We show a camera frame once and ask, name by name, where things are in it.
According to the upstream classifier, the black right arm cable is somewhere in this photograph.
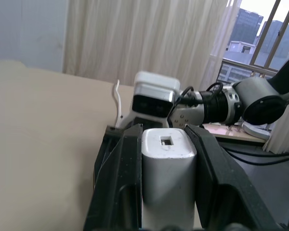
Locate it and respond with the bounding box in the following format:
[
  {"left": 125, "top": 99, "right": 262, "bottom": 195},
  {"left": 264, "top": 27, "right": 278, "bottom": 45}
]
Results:
[{"left": 176, "top": 82, "right": 224, "bottom": 107}]

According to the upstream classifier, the thin white strap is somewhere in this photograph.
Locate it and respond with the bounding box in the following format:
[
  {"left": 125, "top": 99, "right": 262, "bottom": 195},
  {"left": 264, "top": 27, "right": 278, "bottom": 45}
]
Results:
[{"left": 112, "top": 79, "right": 124, "bottom": 121}]

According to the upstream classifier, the cream pleated curtain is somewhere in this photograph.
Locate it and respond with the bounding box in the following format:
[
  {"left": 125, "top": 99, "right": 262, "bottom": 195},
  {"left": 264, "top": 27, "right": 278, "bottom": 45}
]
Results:
[
  {"left": 62, "top": 0, "right": 243, "bottom": 90},
  {"left": 263, "top": 95, "right": 289, "bottom": 155}
]

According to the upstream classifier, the beige window frame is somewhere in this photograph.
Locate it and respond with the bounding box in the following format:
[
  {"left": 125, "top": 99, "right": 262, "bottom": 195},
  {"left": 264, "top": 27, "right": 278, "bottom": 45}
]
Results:
[{"left": 216, "top": 0, "right": 289, "bottom": 78}]

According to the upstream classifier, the white charger block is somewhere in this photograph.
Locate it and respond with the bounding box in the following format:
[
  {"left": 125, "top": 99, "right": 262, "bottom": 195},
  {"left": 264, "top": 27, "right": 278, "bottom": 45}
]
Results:
[{"left": 141, "top": 128, "right": 198, "bottom": 229}]

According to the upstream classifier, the black cable on desk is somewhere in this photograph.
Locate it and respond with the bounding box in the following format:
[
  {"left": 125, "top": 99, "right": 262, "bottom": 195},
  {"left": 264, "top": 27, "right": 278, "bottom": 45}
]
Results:
[
  {"left": 223, "top": 146, "right": 289, "bottom": 158},
  {"left": 227, "top": 153, "right": 289, "bottom": 167}
]

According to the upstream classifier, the grey rounded base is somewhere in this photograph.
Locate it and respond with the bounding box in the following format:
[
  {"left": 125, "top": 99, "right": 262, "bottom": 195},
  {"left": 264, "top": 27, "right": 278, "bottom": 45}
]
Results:
[{"left": 240, "top": 119, "right": 272, "bottom": 141}]

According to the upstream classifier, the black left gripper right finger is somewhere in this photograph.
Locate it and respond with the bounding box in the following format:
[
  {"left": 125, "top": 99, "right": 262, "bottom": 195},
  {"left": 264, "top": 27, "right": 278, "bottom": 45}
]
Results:
[{"left": 184, "top": 124, "right": 284, "bottom": 231}]

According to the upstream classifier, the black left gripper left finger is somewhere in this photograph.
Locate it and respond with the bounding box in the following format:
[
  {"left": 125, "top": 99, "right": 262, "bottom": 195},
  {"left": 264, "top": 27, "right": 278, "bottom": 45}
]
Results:
[{"left": 83, "top": 123, "right": 144, "bottom": 231}]

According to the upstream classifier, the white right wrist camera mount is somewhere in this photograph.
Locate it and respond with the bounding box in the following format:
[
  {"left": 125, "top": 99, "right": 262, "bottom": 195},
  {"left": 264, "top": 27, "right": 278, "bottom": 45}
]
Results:
[{"left": 115, "top": 71, "right": 181, "bottom": 129}]

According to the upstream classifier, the light wooden board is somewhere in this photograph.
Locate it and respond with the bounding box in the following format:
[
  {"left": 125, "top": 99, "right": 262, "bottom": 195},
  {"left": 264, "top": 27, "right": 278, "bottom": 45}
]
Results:
[{"left": 202, "top": 122, "right": 271, "bottom": 145}]

